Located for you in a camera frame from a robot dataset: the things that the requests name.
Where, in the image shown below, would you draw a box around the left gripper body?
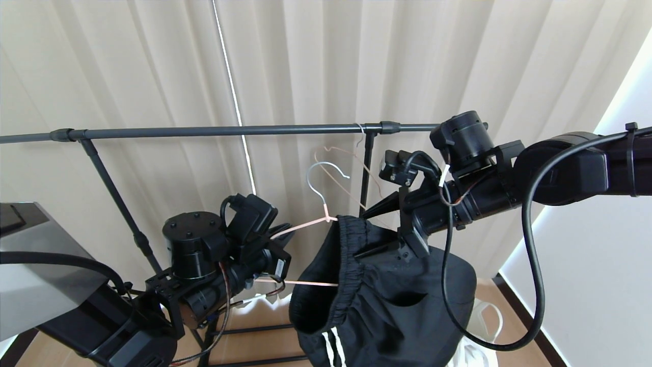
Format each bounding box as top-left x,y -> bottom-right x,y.
238,244 -> 292,301

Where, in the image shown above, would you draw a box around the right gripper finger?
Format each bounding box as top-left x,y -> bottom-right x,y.
359,191 -> 404,220
354,238 -> 411,258

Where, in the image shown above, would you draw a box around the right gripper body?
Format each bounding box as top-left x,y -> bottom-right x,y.
399,186 -> 464,259

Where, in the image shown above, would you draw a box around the pink clothes hanger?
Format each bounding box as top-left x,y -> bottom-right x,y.
254,161 -> 351,288
313,124 -> 384,217

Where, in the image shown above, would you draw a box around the black shorts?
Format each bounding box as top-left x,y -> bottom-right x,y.
289,215 -> 477,367

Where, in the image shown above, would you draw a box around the white laundry basket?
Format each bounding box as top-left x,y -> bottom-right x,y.
466,300 -> 504,367

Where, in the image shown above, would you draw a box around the black clothes rack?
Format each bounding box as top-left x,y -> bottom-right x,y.
0,121 -> 442,367

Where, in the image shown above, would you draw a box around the white garment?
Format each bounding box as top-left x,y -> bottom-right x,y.
448,340 -> 499,367

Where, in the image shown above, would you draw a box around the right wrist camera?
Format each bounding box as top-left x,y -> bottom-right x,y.
378,149 -> 442,189

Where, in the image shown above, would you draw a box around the black cable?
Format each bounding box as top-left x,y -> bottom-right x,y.
0,250 -> 131,299
440,127 -> 652,352

